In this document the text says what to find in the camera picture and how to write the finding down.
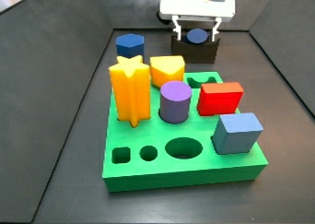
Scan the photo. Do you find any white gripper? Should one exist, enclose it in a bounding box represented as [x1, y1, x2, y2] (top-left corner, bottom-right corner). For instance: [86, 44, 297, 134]
[161, 0, 235, 42]

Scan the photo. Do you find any blue oval cylinder block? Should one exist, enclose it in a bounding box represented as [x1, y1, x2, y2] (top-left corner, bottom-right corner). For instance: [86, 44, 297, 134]
[187, 29, 209, 44]

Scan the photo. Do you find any black curved fixture stand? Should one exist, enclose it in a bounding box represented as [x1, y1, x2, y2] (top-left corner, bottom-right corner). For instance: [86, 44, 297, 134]
[171, 36, 221, 64]

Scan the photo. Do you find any yellow pentagon block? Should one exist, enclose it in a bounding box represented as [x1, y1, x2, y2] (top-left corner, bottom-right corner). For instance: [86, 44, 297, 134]
[150, 55, 186, 88]

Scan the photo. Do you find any dark blue hexagon block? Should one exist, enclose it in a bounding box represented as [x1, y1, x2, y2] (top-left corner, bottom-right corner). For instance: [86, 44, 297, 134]
[117, 33, 145, 58]

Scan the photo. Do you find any orange star block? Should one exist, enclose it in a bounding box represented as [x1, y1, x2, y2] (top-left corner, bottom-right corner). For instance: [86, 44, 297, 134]
[109, 55, 150, 127]

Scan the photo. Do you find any purple cylinder block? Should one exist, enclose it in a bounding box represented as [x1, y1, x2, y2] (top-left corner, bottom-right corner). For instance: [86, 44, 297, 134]
[159, 80, 193, 124]

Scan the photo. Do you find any red square block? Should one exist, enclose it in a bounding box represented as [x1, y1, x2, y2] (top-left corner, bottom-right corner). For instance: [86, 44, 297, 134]
[197, 82, 245, 116]

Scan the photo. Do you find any light blue square block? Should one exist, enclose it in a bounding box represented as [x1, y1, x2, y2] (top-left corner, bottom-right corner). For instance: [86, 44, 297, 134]
[213, 112, 264, 155]

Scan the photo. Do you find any green shape sorter base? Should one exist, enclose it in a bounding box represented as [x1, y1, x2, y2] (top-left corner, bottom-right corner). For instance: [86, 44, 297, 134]
[103, 72, 269, 192]

